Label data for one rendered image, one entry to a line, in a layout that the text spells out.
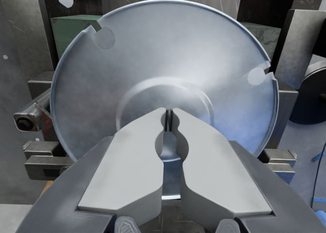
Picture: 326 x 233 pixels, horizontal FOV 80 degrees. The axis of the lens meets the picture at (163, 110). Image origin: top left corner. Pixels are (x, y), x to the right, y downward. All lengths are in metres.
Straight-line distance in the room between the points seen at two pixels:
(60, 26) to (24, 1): 0.06
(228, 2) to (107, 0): 0.12
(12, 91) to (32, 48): 0.94
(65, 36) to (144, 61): 0.20
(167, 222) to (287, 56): 0.36
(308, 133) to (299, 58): 1.10
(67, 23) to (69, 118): 0.18
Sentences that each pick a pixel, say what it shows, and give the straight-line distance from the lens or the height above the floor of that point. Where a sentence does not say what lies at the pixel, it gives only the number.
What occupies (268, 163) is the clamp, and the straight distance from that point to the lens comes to 0.42.
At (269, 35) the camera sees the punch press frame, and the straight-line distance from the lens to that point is 0.41.
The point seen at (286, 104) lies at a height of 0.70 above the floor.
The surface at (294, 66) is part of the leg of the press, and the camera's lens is 0.45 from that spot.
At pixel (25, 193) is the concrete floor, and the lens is 1.90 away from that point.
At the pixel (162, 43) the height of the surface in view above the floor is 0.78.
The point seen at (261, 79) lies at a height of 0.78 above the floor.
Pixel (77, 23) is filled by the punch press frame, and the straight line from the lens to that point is 0.39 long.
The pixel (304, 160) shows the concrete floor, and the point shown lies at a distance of 1.66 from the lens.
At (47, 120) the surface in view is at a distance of 0.29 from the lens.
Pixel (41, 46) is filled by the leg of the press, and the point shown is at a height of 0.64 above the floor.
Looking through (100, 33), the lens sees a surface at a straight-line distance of 0.23.
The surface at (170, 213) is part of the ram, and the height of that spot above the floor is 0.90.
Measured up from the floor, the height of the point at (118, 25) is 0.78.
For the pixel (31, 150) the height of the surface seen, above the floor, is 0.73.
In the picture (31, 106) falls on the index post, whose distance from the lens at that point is 0.31.
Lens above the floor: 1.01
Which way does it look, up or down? 62 degrees down
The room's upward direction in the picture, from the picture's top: 180 degrees counter-clockwise
